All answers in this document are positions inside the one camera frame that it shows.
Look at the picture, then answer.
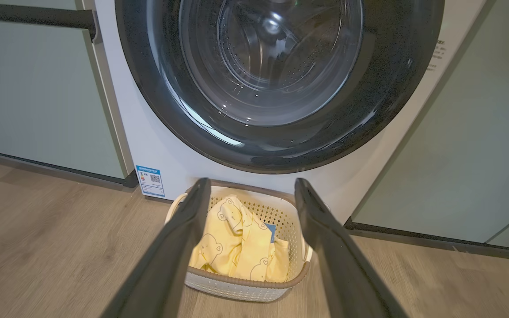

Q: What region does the white washing machine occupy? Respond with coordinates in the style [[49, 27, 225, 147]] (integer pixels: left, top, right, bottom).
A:
[[94, 0, 487, 224]]

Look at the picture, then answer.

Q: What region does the blue energy label sticker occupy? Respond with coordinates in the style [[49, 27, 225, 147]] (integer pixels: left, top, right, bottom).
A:
[[135, 165, 166, 198]]

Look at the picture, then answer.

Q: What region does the steel washer drum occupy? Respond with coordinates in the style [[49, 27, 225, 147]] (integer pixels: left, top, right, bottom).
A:
[[179, 0, 364, 127]]

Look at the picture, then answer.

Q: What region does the round black glass washer door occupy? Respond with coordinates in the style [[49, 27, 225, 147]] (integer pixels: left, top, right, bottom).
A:
[[114, 0, 445, 174]]

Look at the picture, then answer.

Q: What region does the cream perforated laundry basket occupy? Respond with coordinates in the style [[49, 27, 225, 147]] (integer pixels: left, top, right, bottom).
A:
[[165, 180, 314, 303]]

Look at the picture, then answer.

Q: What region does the pale green cabinet with handle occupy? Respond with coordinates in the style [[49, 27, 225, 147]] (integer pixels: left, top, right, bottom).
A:
[[0, 0, 134, 180]]

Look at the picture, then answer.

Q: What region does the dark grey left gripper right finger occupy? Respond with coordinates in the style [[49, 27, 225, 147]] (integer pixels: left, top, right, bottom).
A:
[[295, 178, 408, 318]]

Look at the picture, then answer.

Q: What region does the large pale green cabinet panel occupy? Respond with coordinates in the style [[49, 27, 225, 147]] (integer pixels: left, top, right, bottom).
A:
[[351, 0, 509, 244]]

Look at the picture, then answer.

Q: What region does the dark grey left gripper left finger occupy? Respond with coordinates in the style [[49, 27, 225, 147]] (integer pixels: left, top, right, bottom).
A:
[[101, 178, 212, 318]]

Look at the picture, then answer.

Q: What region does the black bar handle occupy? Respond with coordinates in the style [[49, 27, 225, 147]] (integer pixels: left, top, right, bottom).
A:
[[0, 2, 98, 41]]

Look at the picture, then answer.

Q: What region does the dark cabinet baseboard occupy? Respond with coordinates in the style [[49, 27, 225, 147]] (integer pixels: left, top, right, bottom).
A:
[[0, 151, 139, 189], [344, 218, 509, 264]]

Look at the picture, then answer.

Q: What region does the printed text label on washer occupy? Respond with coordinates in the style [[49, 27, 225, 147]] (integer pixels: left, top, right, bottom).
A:
[[426, 38, 448, 74]]

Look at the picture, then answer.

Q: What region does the yellow bear print garment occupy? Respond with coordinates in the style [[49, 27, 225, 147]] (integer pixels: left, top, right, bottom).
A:
[[189, 195, 290, 283]]

